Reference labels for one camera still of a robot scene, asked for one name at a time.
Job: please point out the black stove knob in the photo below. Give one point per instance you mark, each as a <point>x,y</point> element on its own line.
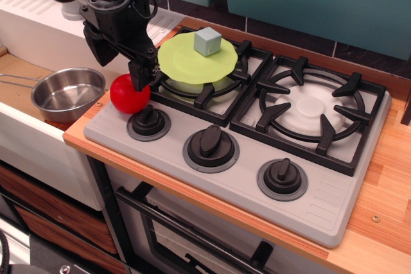
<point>150,124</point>
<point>211,150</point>
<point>282,180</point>

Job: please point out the green plastic plate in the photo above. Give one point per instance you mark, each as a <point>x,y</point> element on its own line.
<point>180,62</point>

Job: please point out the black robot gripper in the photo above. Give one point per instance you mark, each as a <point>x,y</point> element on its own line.
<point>117,28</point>

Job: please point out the light blue cube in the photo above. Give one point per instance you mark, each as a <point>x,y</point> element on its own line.
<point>207,41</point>

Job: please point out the upper wooden drawer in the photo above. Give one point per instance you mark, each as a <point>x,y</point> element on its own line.
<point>63,212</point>

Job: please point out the black left burner grate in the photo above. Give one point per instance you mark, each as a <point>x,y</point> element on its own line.
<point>217,101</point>

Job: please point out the black oven door handle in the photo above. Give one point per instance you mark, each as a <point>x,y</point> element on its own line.
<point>137,201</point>

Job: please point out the grey toy stove top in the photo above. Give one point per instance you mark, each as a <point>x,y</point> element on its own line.
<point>321,214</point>

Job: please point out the lower wooden drawer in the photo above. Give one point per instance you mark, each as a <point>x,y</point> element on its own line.
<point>88,255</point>

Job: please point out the black left stove knob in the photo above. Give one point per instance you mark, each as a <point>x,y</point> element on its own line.
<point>150,124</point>

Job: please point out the wooden drawer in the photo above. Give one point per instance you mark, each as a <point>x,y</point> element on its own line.
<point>88,255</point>
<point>63,212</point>

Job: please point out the black right burner grate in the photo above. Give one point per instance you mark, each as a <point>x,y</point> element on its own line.
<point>325,117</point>

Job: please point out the black right stove knob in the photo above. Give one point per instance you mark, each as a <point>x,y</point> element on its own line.
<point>282,180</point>

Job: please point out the small steel pot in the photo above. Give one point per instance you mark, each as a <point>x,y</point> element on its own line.
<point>64,96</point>

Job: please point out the black middle stove knob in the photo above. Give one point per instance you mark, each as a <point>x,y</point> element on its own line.
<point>211,150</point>

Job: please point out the black burner grate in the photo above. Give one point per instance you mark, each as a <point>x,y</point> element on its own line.
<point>325,117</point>
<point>217,101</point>

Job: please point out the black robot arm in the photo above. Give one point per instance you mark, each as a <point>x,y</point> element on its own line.
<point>119,27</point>

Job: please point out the white toy sink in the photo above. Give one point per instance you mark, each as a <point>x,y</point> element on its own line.
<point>36,39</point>

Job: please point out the red toy tomato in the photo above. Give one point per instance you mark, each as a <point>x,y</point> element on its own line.
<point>125,98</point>

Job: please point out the toy oven door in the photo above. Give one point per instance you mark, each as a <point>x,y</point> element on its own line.
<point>178,237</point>

